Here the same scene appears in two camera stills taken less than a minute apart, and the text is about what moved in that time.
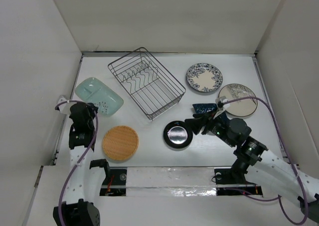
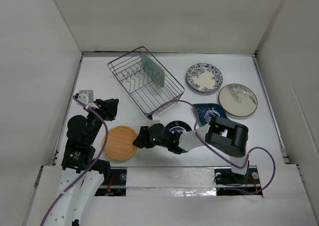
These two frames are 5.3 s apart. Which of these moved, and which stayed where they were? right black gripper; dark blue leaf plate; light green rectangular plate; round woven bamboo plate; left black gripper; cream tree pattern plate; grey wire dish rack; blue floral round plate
Moved: right black gripper; left black gripper; light green rectangular plate
Stayed: blue floral round plate; dark blue leaf plate; cream tree pattern plate; grey wire dish rack; round woven bamboo plate
